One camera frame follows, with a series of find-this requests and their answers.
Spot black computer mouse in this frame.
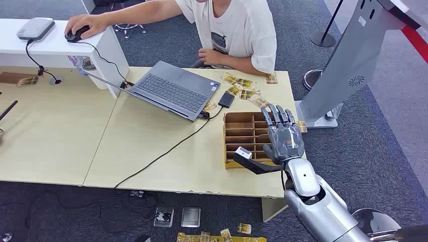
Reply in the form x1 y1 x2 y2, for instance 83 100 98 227
65 25 90 43

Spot grey open laptop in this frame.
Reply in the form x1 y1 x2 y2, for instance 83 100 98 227
81 60 222 122

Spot black stanchion pole with base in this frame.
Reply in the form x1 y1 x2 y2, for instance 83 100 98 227
309 0 346 48

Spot clear printed plastic bag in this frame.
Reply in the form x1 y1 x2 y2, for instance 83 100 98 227
67 55 98 77

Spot grey metal kiosk stand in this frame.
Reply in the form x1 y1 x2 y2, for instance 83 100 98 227
294 0 422 130

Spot pale wrist camera black mount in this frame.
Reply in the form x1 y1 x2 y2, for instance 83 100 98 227
232 146 286 175

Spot black device cable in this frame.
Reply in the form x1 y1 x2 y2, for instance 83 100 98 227
25 39 63 85

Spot beige desk leg panel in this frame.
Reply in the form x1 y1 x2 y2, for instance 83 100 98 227
260 197 289 223

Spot person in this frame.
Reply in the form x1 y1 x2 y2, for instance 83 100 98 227
64 0 278 76

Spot chrome round base with pole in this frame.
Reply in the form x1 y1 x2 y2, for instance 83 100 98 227
350 207 428 242

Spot red barrier belt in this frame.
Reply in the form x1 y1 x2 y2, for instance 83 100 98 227
400 24 428 65

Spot long black laptop cable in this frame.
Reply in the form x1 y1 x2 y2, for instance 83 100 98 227
114 106 225 190

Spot brown cardboard slotted organiser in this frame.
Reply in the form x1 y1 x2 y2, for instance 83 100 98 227
223 111 307 170

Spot white desk riser shelf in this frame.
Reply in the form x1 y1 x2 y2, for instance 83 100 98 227
0 18 131 99

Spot black thin rod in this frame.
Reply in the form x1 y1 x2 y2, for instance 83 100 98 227
0 99 19 122

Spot chrome chair base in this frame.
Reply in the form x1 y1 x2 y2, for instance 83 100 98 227
112 22 147 40

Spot black mouse cable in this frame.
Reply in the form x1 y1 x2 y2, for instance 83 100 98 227
74 40 134 89

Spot black floor cables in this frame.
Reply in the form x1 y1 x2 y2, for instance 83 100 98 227
0 189 158 234

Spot metal floor socket closed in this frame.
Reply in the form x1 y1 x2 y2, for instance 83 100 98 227
180 206 202 229

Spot yellow gold strip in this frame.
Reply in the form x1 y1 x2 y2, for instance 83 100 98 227
176 231 268 242

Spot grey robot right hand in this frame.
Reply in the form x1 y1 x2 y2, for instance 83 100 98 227
260 103 305 165

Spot person's right hand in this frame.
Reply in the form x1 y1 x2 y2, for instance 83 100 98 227
64 14 110 40

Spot person's left hand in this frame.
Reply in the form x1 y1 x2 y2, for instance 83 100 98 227
198 48 224 67

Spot brown flat board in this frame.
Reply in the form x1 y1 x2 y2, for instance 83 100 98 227
0 72 35 85

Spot chrome stanchion base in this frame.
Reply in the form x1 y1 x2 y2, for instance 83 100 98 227
303 69 324 91

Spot metal floor socket with plug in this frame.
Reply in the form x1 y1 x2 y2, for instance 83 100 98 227
153 206 175 228

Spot grey flat box device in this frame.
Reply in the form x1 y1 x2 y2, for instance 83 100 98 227
16 17 56 42

